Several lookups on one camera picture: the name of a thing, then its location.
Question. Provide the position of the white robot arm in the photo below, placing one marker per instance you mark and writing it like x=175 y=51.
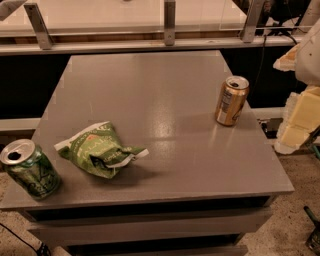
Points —
x=304 y=58

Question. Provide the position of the orange soda can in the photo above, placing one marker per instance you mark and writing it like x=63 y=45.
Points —
x=232 y=97

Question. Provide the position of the green soda can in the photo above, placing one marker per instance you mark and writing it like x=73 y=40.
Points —
x=26 y=163

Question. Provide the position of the green chip bag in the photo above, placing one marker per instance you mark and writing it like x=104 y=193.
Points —
x=98 y=151

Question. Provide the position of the yellow foam padded block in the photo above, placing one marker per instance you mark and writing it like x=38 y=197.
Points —
x=301 y=117

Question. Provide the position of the glass railing panel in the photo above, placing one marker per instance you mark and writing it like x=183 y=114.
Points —
x=142 y=16

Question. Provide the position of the grey drawer front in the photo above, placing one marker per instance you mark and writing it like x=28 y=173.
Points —
x=150 y=226

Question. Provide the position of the dark tool on floor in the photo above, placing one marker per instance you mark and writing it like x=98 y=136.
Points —
x=313 y=241

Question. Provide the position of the middle metal railing bracket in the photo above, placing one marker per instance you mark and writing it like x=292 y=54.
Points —
x=169 y=22

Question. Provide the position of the metal railing bracket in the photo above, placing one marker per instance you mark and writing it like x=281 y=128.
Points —
x=169 y=22
x=39 y=27
x=248 y=32

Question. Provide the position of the right metal railing bracket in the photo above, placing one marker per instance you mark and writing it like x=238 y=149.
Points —
x=248 y=32

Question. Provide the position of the left metal railing bracket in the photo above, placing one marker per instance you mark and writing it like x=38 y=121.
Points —
x=39 y=27

